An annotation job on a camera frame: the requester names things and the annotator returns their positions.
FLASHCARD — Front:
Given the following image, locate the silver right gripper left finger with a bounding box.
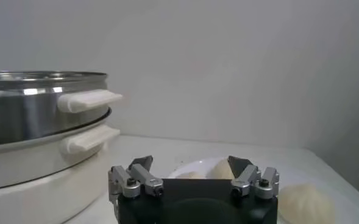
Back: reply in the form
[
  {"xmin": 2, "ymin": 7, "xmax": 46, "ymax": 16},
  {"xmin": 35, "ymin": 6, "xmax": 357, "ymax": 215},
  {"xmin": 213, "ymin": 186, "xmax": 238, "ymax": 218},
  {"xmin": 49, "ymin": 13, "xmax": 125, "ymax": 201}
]
[{"xmin": 108, "ymin": 155, "xmax": 165, "ymax": 201}]

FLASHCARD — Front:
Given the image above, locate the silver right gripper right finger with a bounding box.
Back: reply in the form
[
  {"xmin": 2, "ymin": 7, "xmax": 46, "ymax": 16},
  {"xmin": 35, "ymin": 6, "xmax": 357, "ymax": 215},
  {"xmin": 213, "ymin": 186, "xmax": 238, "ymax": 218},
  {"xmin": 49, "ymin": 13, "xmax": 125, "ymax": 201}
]
[{"xmin": 227, "ymin": 155, "xmax": 280, "ymax": 200}]

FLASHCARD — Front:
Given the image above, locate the white round plate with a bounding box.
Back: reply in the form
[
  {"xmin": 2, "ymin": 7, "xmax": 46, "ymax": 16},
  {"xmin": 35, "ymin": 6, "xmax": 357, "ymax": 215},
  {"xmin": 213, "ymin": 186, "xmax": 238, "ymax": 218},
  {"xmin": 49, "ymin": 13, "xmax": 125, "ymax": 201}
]
[{"xmin": 166, "ymin": 156, "xmax": 259, "ymax": 181}]

